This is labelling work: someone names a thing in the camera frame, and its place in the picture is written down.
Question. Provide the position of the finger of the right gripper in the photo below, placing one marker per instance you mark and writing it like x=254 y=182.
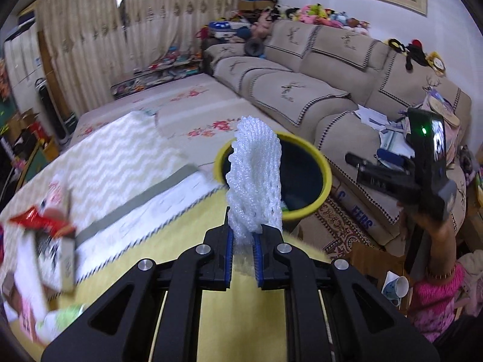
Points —
x=387 y=157
x=356 y=161

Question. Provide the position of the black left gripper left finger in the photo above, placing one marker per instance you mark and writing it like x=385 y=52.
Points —
x=152 y=312

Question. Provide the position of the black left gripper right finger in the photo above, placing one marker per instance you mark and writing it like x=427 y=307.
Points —
x=333 y=313

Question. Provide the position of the white foam fruit net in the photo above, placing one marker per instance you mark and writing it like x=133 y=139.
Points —
x=255 y=192

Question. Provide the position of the red snack wrapper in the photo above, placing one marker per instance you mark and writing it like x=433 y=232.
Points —
x=34 y=220

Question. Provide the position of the pink sleeved forearm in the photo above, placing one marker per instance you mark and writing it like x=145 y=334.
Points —
x=431 y=310

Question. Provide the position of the yellow rimmed dark trash bin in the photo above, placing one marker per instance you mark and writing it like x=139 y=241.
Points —
x=305 y=176

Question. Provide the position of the person's right hand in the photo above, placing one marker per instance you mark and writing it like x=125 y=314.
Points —
x=409 y=218

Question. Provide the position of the papers on sofa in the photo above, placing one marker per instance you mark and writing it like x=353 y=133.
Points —
x=392 y=135

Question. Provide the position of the beige sectional sofa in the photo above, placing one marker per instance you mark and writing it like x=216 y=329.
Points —
x=312 y=79

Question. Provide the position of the black yellow plush toy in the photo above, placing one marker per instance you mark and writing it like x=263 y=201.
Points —
x=413 y=52

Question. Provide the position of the pile of plush toys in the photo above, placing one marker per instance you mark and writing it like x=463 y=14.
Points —
x=256 y=18

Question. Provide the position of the floral cream floor mat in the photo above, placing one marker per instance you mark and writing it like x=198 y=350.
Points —
x=198 y=114

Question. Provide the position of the black tower fan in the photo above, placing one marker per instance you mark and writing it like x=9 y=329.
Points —
x=53 y=114

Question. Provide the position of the low shelf with toys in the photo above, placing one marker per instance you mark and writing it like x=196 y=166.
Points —
x=174 y=65

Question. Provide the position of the beige lace curtains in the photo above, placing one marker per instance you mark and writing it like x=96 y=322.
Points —
x=93 y=42

